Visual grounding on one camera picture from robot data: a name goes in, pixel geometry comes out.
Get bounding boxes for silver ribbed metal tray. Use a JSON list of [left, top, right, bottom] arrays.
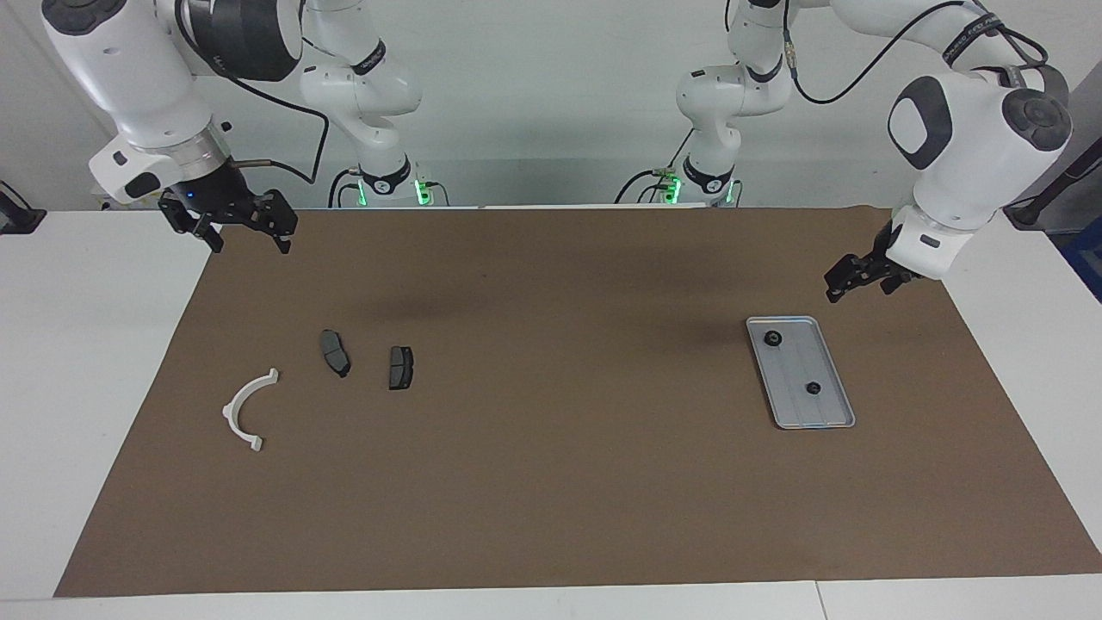
[[746, 316, 857, 431]]

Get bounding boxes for black left base cables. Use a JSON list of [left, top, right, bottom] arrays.
[[615, 129, 694, 205]]

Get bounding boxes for small black clamp stand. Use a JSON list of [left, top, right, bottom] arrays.
[[0, 180, 46, 235]]

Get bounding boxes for long grey brake pad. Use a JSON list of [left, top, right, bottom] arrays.
[[319, 329, 352, 379]]

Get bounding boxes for long black clamp stand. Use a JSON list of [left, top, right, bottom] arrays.
[[1003, 136, 1102, 232]]

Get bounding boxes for blue crate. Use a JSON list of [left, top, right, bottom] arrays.
[[1061, 220, 1102, 304]]

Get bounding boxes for white half-ring bracket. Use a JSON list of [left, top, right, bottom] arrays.
[[221, 368, 281, 453]]

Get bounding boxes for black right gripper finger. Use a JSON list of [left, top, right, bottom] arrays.
[[246, 189, 300, 255], [158, 195, 226, 255]]

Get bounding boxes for brown table mat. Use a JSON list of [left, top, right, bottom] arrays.
[[53, 207, 1102, 598]]

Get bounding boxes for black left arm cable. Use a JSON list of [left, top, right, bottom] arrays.
[[779, 0, 1051, 106]]

